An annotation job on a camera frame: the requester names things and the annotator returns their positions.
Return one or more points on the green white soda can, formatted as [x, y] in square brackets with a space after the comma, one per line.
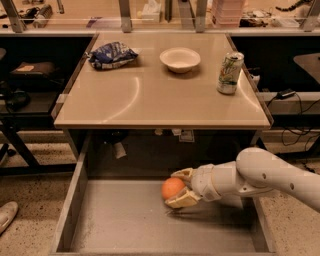
[230, 72]

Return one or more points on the orange fruit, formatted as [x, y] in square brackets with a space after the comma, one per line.
[171, 187]

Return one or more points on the white tag under counter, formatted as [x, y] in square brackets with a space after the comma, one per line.
[119, 150]

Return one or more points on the blue chip bag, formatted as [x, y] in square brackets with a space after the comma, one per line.
[111, 56]

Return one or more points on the white shoe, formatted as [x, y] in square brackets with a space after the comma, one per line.
[7, 213]

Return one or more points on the white bowl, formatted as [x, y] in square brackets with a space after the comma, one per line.
[180, 60]

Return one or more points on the pink plastic container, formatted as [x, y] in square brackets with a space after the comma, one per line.
[227, 13]

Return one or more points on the dark bag on shelf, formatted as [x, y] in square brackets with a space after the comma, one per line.
[32, 74]

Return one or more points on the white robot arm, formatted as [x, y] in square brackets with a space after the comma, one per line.
[254, 173]

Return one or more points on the open grey drawer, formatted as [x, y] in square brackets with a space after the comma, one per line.
[114, 206]

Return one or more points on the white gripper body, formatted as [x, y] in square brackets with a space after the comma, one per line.
[202, 182]

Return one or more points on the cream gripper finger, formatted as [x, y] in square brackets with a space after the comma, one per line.
[185, 198]
[184, 174]

